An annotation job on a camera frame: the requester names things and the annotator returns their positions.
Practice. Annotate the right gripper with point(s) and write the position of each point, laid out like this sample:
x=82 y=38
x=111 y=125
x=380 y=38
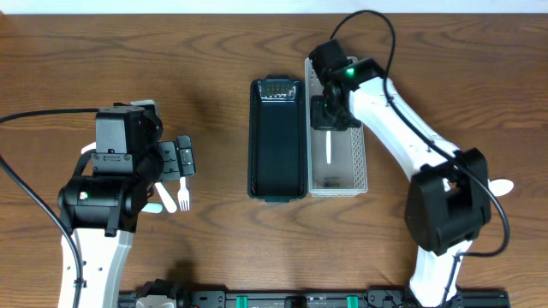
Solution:
x=330 y=121

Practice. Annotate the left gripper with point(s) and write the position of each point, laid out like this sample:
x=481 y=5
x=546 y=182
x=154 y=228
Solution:
x=172 y=158

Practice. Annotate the white spoon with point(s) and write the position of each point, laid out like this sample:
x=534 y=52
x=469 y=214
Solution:
x=87 y=148
x=501 y=187
x=328 y=147

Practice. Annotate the white fork tines down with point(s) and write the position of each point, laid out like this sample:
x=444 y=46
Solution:
x=183 y=195

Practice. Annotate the white fork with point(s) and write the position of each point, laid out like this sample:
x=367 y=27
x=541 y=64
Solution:
x=169 y=203
x=153 y=208

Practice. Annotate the clear plastic basket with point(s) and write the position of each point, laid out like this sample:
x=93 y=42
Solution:
x=346 y=175

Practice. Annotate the black plastic basket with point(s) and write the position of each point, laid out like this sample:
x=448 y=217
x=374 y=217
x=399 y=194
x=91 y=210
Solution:
x=277 y=148

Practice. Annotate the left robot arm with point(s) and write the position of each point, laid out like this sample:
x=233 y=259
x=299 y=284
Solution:
x=101 y=202

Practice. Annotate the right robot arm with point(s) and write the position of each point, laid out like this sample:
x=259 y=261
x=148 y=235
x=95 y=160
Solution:
x=446 y=205

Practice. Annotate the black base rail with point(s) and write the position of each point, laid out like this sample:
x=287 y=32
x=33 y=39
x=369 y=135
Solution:
x=161 y=293

